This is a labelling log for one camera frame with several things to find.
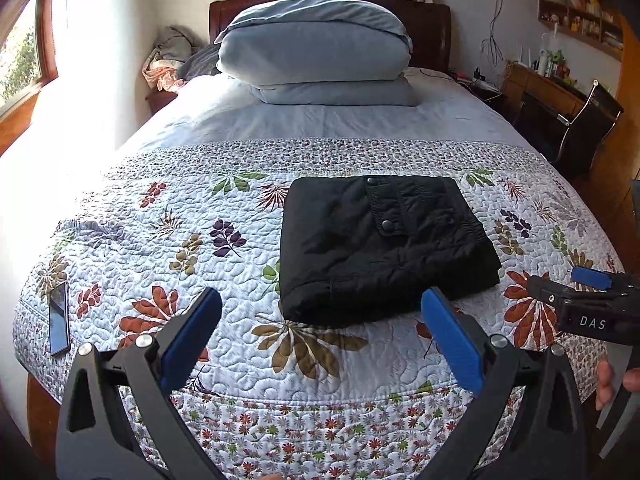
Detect black chair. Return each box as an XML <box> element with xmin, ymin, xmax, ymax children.
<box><xmin>552</xmin><ymin>79</ymin><xmax>625</xmax><ymax>178</ymax></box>

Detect wooden wall shelf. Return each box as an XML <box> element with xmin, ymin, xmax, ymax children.
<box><xmin>537</xmin><ymin>0</ymin><xmax>626</xmax><ymax>63</ymax></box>

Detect dark grey blanket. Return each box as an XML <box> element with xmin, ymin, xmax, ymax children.
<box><xmin>177</xmin><ymin>42</ymin><xmax>223</xmax><ymax>82</ymax></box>

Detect dark wooden headboard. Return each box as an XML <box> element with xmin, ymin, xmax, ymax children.
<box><xmin>209</xmin><ymin>0</ymin><xmax>452</xmax><ymax>73</ymax></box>

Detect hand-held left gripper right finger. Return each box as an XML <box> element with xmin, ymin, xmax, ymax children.
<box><xmin>415</xmin><ymin>287</ymin><xmax>590</xmax><ymax>480</ymax></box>

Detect pile of crumpled clothes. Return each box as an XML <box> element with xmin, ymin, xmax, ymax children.
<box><xmin>141</xmin><ymin>25</ymin><xmax>196</xmax><ymax>93</ymax></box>

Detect floral quilted bedspread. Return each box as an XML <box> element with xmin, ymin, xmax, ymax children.
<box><xmin>12</xmin><ymin>136</ymin><xmax>628</xmax><ymax>480</ymax></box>

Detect wooden nightstand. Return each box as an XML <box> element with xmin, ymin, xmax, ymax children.
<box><xmin>146</xmin><ymin>89</ymin><xmax>180</xmax><ymax>118</ymax></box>

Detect flat light blue pillow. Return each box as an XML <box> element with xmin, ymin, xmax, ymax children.
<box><xmin>250</xmin><ymin>72</ymin><xmax>418</xmax><ymax>107</ymax></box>

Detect black pants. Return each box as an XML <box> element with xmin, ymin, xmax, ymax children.
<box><xmin>278</xmin><ymin>175</ymin><xmax>502</xmax><ymax>330</ymax></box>

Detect black smartphone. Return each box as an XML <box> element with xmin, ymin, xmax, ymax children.
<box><xmin>48</xmin><ymin>281</ymin><xmax>71</xmax><ymax>357</ymax></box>

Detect wooden desk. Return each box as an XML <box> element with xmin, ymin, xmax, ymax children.
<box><xmin>500</xmin><ymin>60</ymin><xmax>601</xmax><ymax>161</ymax></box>

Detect person's right hand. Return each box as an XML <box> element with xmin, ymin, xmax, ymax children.
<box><xmin>595</xmin><ymin>360</ymin><xmax>640</xmax><ymax>411</ymax></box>

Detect wooden side window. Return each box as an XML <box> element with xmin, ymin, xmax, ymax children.
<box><xmin>0</xmin><ymin>0</ymin><xmax>71</xmax><ymax>156</ymax></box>

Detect light blue bed sheet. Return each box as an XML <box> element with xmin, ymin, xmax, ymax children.
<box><xmin>112</xmin><ymin>67</ymin><xmax>543</xmax><ymax>156</ymax></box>

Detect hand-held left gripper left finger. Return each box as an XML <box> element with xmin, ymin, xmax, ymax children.
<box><xmin>56</xmin><ymin>287</ymin><xmax>222</xmax><ymax>480</ymax></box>

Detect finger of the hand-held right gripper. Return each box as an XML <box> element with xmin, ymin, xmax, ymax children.
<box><xmin>571</xmin><ymin>266</ymin><xmax>640</xmax><ymax>295</ymax></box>
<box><xmin>527</xmin><ymin>274</ymin><xmax>576</xmax><ymax>307</ymax></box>

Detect hanging wall cable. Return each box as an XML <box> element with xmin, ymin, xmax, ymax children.
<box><xmin>481</xmin><ymin>0</ymin><xmax>506</xmax><ymax>63</ymax></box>

